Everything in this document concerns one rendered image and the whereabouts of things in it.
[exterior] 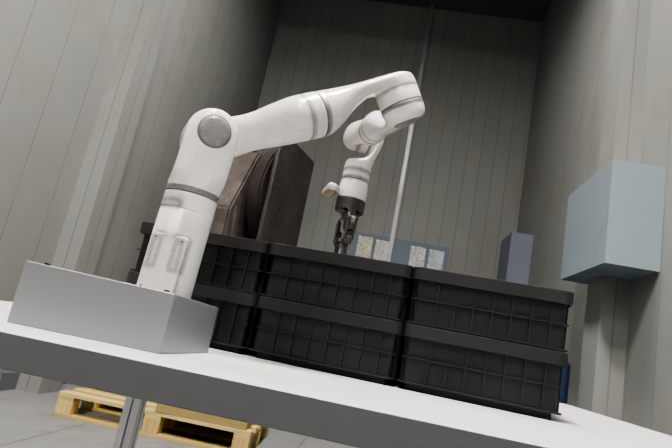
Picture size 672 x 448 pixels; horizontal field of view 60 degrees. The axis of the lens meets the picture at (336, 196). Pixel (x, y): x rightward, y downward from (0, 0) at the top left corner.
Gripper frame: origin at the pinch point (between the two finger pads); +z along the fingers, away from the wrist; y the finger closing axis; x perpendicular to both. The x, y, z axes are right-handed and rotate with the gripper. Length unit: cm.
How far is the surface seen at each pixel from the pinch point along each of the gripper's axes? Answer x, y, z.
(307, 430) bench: 16, -76, 33
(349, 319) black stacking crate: 1.9, -29.8, 17.2
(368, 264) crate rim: 0.5, -30.8, 6.1
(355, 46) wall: -100, 671, -442
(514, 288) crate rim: -24.9, -42.1, 5.8
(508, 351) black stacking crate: -25, -42, 17
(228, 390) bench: 25, -73, 31
